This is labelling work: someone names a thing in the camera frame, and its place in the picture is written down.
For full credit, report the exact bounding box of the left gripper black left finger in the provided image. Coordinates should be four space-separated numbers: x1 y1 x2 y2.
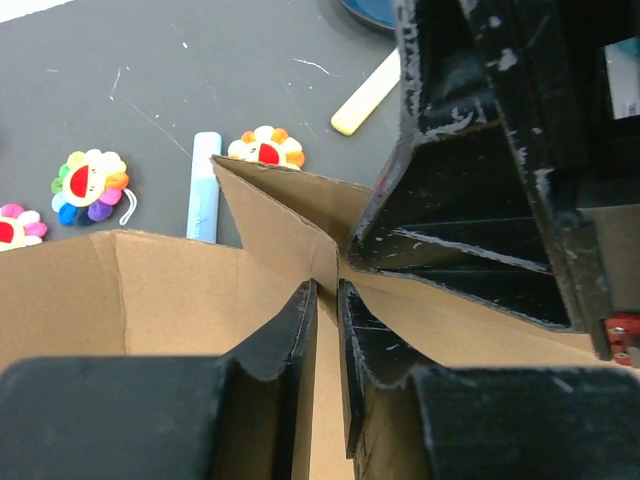
1 280 318 479

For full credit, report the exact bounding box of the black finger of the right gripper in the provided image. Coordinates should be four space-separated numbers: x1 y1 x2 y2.
344 1 613 360

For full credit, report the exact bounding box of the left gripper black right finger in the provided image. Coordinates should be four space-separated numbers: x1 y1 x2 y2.
337 280 639 479

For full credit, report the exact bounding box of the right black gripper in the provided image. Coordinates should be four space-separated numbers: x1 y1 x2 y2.
549 0 640 321

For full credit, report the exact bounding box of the brown cardboard box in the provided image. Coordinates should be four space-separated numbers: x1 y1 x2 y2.
0 154 640 480

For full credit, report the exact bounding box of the yellow highlighter pen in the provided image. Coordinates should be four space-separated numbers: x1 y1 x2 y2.
330 49 401 136

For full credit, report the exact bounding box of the light blue highlighter pen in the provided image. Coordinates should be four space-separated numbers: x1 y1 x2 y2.
186 132 222 243

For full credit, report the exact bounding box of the dark blue teardrop dish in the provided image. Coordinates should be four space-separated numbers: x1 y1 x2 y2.
339 0 394 33

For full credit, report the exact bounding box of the orange plush flower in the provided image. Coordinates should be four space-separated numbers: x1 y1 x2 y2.
227 125 305 170

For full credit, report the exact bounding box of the rainbow plush flower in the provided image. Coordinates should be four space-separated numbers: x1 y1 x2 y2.
51 149 138 227

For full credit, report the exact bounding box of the pink plush flower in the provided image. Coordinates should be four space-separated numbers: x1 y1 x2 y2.
0 203 48 252

